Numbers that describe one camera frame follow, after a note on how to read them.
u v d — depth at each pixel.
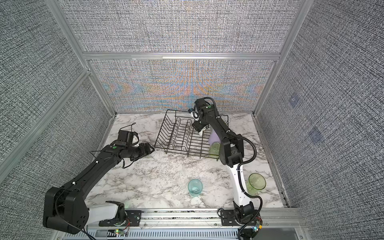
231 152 0.61
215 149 0.88
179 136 1.05
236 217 0.65
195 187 0.82
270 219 0.75
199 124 0.88
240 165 0.60
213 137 0.92
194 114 0.90
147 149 0.76
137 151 0.73
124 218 0.73
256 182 0.80
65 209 0.40
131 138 0.70
